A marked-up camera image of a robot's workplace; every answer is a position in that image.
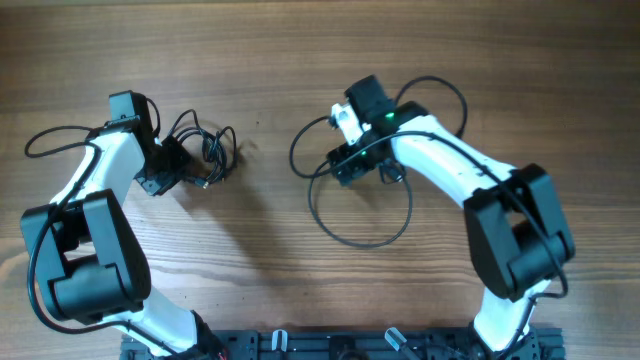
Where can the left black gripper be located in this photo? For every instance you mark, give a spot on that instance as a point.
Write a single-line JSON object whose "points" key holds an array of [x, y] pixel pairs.
{"points": [[151, 181]]}

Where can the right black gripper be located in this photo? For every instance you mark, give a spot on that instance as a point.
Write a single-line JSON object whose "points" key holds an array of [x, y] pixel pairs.
{"points": [[341, 167]]}

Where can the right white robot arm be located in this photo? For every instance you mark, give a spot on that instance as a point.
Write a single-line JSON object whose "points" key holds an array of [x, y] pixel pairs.
{"points": [[519, 239]]}

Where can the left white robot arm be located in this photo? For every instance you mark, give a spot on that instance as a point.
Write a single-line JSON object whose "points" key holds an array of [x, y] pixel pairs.
{"points": [[87, 270]]}

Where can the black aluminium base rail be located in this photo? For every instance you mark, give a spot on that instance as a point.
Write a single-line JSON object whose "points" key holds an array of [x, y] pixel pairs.
{"points": [[434, 343]]}

